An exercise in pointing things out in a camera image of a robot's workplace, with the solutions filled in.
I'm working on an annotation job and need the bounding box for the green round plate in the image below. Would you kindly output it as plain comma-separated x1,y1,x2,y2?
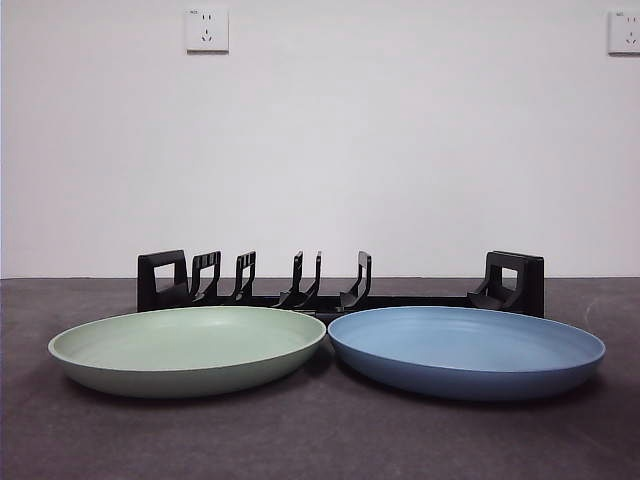
47,305,329,400

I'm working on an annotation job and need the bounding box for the blue round plate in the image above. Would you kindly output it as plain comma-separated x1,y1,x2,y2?
327,305,608,401

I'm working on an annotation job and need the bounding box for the white wall socket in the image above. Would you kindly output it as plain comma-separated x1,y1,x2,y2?
607,10,640,56
186,7,231,55

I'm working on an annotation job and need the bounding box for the black plastic plate rack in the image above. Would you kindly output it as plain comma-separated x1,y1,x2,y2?
136,248,545,325

